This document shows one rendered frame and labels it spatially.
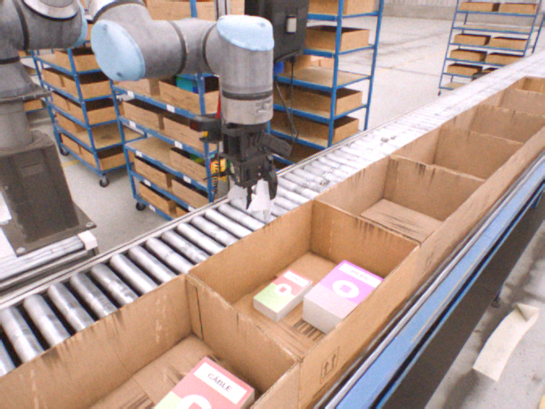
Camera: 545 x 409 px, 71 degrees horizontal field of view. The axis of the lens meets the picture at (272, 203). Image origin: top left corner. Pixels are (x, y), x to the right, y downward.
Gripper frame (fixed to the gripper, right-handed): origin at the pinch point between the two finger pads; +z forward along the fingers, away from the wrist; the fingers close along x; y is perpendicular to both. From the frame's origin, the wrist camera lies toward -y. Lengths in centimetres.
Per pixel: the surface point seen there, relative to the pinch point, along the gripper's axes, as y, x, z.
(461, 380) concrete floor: -86, 38, 111
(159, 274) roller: 7, -37, 37
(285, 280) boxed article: -3.0, 5.7, 18.8
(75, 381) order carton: 42.5, -0.7, 15.4
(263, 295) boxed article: 4.1, 5.5, 18.9
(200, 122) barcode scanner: -31, -60, 3
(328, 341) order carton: 12.5, 28.4, 7.7
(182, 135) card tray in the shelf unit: -64, -125, 33
